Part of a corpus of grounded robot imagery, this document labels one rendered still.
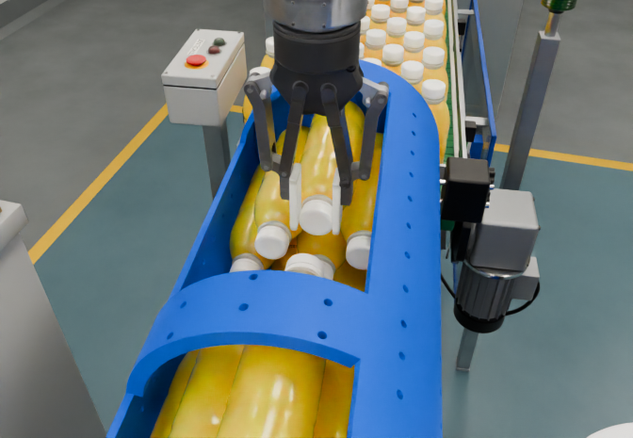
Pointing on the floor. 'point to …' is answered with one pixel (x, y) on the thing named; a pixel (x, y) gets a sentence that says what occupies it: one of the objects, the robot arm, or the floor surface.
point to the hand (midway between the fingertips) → (316, 201)
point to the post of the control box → (217, 154)
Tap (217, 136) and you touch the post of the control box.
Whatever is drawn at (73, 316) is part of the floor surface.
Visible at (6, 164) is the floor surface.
